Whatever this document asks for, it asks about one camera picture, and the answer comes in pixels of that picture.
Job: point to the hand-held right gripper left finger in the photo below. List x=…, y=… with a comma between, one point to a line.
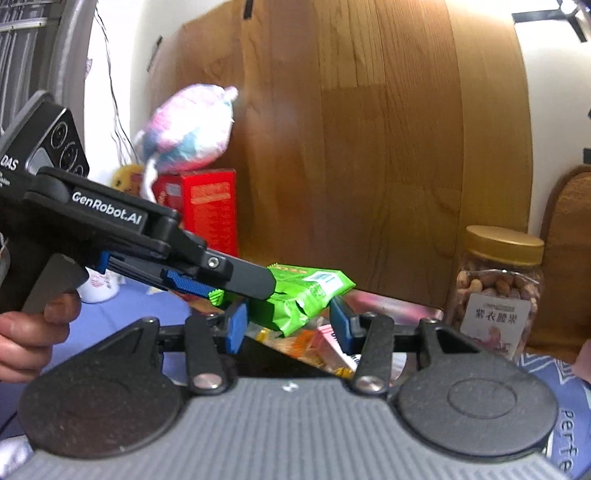
x=235, y=328

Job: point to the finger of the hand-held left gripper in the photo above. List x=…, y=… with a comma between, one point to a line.
x=189, y=282
x=244, y=279

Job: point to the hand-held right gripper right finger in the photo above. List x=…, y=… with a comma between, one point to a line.
x=341, y=325

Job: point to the pink long snack packet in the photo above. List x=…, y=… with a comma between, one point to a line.
x=330, y=346

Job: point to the green snack packet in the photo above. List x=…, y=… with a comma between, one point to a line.
x=300, y=295

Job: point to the person's left hand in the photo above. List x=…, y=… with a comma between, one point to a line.
x=27, y=341

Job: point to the yellow plush toy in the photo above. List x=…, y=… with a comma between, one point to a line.
x=127, y=180

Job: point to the white enamel mug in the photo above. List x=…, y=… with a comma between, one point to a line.
x=99, y=286

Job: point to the red gift box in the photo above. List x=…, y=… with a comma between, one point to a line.
x=207, y=207

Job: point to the pastel plush toy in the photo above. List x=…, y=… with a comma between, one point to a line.
x=189, y=129

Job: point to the clear nut jar gold lid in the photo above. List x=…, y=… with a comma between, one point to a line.
x=498, y=295

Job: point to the grey curtain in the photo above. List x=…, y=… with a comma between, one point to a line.
x=32, y=55

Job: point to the wooden headboard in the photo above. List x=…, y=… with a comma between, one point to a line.
x=369, y=138

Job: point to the blue printed bed sheet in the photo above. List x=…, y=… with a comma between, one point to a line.
x=563, y=406

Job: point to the brown wicker chair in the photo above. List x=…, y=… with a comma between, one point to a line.
x=568, y=254

